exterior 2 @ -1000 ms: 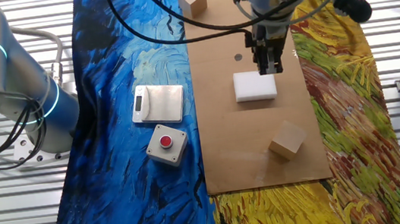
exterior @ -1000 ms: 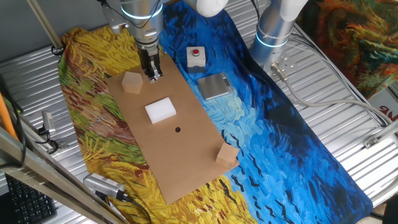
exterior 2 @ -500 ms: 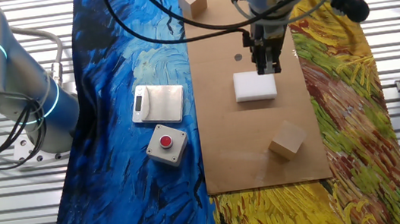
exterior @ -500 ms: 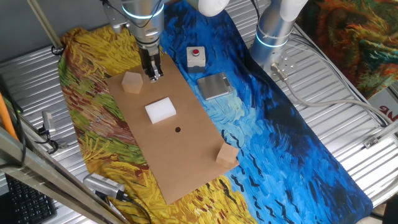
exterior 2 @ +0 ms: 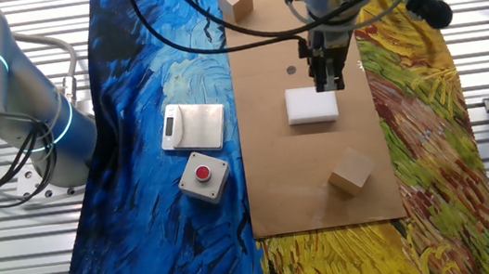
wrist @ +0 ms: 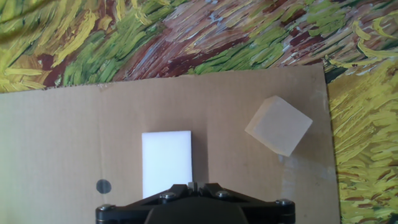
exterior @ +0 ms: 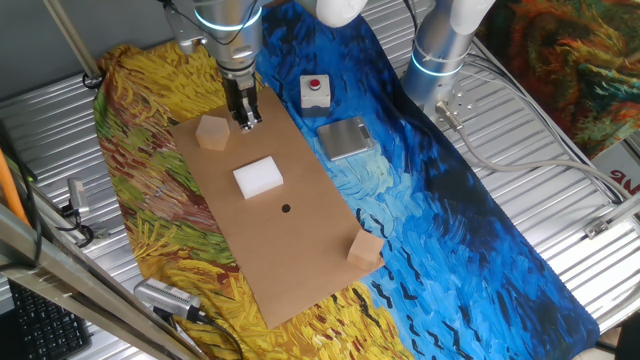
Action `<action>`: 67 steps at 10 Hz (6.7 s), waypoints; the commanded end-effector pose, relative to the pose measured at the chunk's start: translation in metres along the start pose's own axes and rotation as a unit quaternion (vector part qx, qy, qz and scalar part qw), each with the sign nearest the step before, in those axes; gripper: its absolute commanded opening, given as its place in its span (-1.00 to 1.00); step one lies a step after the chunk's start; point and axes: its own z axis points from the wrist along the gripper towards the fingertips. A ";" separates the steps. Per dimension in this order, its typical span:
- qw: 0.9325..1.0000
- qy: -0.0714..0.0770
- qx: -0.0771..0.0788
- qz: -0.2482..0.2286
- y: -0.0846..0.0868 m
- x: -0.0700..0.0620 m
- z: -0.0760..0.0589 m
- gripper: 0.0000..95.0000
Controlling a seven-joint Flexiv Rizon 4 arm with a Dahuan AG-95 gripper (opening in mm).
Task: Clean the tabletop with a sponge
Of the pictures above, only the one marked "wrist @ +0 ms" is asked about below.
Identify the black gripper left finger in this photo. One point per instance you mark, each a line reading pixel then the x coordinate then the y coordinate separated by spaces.
pixel 174 190

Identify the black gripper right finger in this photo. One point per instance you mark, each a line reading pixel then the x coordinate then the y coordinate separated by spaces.
pixel 217 190

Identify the white sponge block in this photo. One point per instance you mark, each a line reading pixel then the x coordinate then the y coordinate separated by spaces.
pixel 166 158

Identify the wooden cube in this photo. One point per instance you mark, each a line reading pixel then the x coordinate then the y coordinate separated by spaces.
pixel 280 126

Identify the brown cardboard sheet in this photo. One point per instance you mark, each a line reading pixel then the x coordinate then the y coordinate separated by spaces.
pixel 62 140

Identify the painted pattern tablecloth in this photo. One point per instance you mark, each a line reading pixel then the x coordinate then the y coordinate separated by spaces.
pixel 217 31

